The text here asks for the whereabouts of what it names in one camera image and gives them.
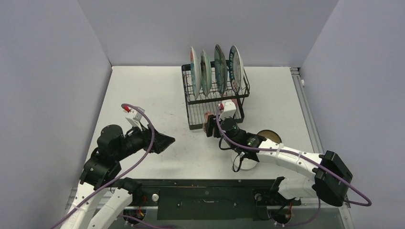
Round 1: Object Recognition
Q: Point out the large pink mug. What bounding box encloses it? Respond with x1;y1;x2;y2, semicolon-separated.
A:
228;99;237;110

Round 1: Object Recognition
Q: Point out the green rimmed white plate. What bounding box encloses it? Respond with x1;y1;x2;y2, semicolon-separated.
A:
229;45;244;94

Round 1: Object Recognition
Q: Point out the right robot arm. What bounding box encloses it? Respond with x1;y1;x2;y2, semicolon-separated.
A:
203;114;353;207

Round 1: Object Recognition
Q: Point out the red and blue plate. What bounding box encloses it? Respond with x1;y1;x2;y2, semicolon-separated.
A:
190;46;202;99

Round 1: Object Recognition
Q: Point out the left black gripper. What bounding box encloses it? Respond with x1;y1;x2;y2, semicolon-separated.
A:
114;120;174;161

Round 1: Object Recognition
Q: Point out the dark bowl beige inside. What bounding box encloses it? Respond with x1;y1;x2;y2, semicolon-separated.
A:
257;130;282;144

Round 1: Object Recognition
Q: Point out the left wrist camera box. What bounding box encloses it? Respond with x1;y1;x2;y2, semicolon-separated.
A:
123;105;144;131

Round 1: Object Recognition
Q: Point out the blue glazed plate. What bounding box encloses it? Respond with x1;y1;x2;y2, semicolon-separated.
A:
214;44;227;96

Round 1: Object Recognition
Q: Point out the black base panel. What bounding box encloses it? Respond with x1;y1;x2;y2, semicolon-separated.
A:
122;177;320;226

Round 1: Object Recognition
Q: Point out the small pink mug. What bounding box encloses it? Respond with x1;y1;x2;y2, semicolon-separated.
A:
204;111;215;123

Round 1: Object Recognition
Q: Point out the black wire dish rack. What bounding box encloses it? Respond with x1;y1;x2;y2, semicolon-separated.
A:
181;61;250;130

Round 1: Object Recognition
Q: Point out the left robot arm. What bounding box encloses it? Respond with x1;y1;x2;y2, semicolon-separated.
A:
59;125;175;229

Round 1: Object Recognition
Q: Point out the white bowl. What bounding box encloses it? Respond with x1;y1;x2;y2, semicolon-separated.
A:
231;152;258;171

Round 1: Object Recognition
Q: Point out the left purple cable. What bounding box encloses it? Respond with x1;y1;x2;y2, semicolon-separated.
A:
50;103;156;229

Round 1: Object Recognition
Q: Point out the light teal flower plate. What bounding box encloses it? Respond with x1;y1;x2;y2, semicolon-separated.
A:
201;49;212;96

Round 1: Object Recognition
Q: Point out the aluminium rail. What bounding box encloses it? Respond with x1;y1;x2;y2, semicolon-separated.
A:
289;67;352;209

